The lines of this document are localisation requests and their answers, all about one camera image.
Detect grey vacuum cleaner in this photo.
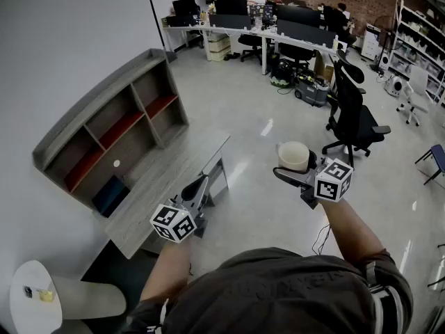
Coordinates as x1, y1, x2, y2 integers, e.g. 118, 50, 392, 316
293, 70, 330, 108

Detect blue stool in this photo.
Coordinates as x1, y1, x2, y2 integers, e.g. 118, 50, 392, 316
414, 143, 445, 186

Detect black high-back office chair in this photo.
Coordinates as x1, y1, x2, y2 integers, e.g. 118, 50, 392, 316
321, 49, 392, 168

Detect white cup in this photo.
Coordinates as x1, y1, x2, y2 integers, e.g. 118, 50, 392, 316
275, 141, 311, 173

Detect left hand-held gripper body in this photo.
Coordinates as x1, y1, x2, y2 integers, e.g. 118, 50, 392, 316
149, 192, 217, 245

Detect long white office desk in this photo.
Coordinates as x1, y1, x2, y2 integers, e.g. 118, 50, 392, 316
162, 23, 340, 76

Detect black round bag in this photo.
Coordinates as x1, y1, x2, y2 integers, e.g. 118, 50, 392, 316
270, 58, 293, 89

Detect black standing fan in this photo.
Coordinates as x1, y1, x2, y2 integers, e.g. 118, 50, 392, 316
369, 13, 394, 72

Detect beige storage boxes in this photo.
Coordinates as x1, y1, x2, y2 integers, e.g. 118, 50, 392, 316
207, 33, 232, 63

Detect white drawer cabinet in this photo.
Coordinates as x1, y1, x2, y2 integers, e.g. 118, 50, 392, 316
359, 24, 381, 61

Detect black floor cable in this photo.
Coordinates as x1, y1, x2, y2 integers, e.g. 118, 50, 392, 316
311, 223, 331, 256

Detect white round side table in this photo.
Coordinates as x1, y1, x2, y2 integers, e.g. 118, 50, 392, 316
8, 260, 64, 334

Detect person's right forearm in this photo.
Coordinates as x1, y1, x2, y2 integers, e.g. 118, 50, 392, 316
317, 196, 385, 268

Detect dark blue folder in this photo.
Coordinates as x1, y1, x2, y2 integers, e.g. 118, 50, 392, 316
91, 175, 131, 218

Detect black computer monitor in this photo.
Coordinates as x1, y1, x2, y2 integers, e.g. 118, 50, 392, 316
172, 0, 199, 17

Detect cardboard box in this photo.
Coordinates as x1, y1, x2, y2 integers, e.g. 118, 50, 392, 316
314, 51, 335, 83

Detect white office chair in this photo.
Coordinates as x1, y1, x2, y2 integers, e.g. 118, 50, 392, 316
396, 67, 431, 127

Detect person's dark shirt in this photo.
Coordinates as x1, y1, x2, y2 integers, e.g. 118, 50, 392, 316
120, 246, 415, 334

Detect white round appliance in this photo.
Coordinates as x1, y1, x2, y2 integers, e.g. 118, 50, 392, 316
383, 74, 404, 97

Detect grey wooden desk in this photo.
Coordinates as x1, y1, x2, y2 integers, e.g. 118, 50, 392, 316
104, 126, 232, 260

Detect grey wooden shelf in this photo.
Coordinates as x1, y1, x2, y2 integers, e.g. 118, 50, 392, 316
32, 48, 191, 218

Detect white storage rack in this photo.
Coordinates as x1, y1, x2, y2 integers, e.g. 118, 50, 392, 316
387, 0, 445, 108

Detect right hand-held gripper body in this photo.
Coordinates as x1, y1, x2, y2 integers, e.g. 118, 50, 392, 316
299, 157, 355, 210

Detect person's left forearm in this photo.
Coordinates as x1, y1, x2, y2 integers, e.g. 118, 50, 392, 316
138, 235, 193, 305

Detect black desk partition panel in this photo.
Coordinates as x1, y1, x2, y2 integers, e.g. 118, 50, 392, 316
276, 19, 337, 48
208, 13, 252, 31

